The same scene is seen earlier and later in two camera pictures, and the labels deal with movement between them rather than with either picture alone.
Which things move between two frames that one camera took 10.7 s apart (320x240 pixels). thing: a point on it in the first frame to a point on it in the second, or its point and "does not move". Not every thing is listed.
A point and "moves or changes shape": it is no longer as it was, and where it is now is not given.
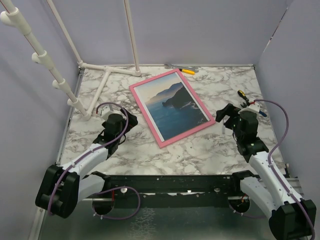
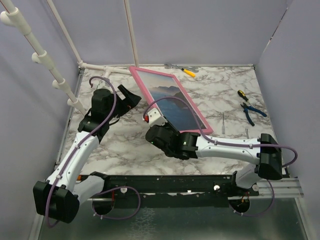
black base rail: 174,191 does not move
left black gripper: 132,121 to 130,100
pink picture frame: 173,109 moves or changes shape
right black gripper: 230,110 to 168,125
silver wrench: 196,69 does not move
